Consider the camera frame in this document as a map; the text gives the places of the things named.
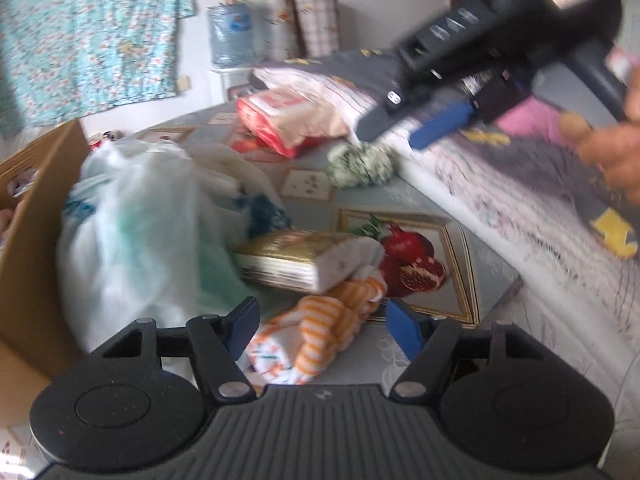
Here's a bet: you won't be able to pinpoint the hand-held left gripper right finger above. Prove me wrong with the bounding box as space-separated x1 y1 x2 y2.
386 299 538 404

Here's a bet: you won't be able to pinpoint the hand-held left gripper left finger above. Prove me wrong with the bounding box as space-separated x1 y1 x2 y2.
102 296 261 404

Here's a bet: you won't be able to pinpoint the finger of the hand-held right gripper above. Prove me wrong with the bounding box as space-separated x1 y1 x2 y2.
407 99 477 152
352 81 452 143

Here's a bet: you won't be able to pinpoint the green patterned cloth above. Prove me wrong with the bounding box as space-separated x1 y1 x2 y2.
327 142 398 188

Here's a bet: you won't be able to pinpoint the orange striped cloth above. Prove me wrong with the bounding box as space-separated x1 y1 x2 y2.
247 275 388 386

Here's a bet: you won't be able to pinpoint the brown cardboard box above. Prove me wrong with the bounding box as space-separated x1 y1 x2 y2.
0 120 101 411

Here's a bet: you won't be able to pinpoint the person's right hand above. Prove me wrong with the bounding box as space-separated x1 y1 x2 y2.
557 110 640 191

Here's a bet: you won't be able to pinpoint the gold box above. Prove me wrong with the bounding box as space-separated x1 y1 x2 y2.
232 230 386 295

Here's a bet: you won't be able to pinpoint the pink plush cushion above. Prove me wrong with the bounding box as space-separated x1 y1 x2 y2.
495 97 576 146

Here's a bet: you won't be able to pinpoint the checked wallpaper roll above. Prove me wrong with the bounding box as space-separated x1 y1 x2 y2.
295 0 341 58

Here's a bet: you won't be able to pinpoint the red and white pack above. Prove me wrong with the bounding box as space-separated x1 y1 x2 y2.
236 87 371 158

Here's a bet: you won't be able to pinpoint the grey quilt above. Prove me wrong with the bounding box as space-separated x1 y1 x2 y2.
250 47 640 411

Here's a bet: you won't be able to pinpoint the floral wallpaper roll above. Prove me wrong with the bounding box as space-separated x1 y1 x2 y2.
265 0 306 63

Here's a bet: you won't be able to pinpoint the white plastic bag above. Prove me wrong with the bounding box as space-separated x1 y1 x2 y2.
55 140 251 356

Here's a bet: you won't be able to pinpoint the white water dispenser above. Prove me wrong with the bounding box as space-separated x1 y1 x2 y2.
210 65 261 103

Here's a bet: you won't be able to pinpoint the blue water bottle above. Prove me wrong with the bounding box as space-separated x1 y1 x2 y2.
207 2 256 68

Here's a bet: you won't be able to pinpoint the red cans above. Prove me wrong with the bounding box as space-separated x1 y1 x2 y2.
87 130 123 151

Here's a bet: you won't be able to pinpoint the teal floral wall cloth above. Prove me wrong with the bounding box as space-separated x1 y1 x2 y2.
0 0 196 138

